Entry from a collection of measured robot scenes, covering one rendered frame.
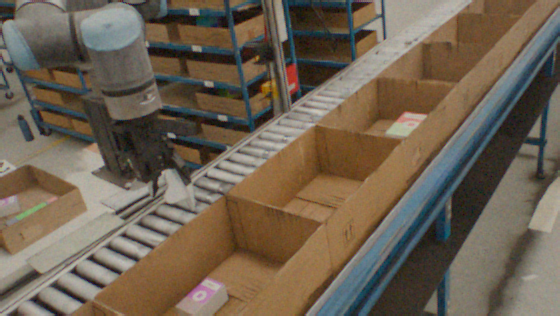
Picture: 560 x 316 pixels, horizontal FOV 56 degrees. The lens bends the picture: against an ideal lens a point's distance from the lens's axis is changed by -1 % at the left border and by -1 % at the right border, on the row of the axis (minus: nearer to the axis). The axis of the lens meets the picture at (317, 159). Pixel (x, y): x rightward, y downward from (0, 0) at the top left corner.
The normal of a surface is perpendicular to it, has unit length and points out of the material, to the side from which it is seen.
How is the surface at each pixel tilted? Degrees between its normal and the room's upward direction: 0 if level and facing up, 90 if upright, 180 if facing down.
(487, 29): 90
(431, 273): 0
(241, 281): 2
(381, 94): 90
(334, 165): 89
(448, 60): 89
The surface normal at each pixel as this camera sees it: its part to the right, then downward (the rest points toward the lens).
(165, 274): 0.83, 0.17
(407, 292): -0.12, -0.86
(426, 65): -0.55, 0.47
